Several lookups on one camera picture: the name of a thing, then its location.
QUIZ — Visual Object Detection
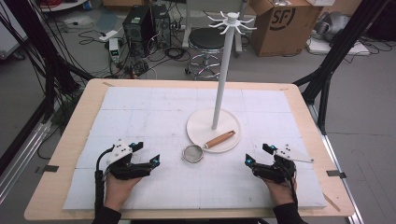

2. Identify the black round stool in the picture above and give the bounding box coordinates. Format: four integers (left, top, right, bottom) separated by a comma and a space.
185, 27, 230, 81

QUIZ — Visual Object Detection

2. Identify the wooden-handled mesh strainer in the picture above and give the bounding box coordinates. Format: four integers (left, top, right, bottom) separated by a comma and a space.
181, 130, 236, 164

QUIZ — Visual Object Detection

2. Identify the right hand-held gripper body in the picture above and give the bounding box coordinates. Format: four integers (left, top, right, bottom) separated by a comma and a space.
252, 144, 315, 185

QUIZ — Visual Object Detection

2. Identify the black metal frame stand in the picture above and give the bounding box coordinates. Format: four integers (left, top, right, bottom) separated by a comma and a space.
292, 0, 390, 136
0, 0, 95, 169

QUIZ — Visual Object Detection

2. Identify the thick black gripper cable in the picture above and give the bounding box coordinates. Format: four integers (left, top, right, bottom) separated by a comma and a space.
93, 145, 115, 217

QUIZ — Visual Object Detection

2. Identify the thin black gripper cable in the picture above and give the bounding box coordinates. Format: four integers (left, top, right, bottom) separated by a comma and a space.
288, 167, 299, 208

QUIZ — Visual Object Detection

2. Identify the person's left hand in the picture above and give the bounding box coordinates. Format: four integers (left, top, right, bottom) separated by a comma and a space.
103, 175, 143, 213

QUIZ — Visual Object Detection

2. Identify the white power strip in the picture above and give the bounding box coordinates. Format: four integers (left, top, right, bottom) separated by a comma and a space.
98, 29, 119, 43

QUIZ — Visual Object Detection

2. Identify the white device with green display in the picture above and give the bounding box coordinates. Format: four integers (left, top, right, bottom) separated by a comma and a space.
107, 37, 122, 63

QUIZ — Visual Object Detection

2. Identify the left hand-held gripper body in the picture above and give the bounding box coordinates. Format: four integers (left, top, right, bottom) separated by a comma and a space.
104, 138, 153, 181

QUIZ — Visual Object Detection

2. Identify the slim black computer tower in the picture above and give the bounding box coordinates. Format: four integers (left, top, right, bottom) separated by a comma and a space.
150, 3, 173, 49

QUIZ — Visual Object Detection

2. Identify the person's right hand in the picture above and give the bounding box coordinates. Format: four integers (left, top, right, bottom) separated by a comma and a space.
262, 176, 299, 207

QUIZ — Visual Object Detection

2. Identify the white grid mat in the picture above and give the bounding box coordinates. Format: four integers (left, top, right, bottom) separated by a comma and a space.
62, 86, 328, 211

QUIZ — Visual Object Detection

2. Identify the coiled black floor cable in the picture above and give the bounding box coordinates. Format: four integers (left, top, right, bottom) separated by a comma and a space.
163, 46, 191, 63

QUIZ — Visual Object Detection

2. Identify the aluminium rail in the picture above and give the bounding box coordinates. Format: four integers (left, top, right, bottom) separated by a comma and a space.
307, 104, 366, 224
0, 119, 52, 203

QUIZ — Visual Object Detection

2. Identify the white hook stand rack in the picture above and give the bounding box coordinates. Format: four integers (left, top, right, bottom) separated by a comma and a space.
186, 10, 258, 154

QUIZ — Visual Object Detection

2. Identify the cardboard box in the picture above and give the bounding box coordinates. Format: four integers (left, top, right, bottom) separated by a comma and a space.
248, 0, 325, 58

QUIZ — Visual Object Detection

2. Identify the grey bag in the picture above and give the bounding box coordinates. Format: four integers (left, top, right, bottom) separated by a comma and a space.
313, 11, 351, 43

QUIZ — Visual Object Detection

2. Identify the white flat board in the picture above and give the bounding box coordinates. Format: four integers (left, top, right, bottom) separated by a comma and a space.
305, 36, 372, 57

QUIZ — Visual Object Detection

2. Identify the large black computer tower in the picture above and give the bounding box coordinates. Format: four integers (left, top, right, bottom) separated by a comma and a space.
121, 6, 156, 59

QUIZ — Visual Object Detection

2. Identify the black tape strip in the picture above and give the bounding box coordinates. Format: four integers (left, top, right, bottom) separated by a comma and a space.
325, 169, 347, 180
35, 164, 60, 175

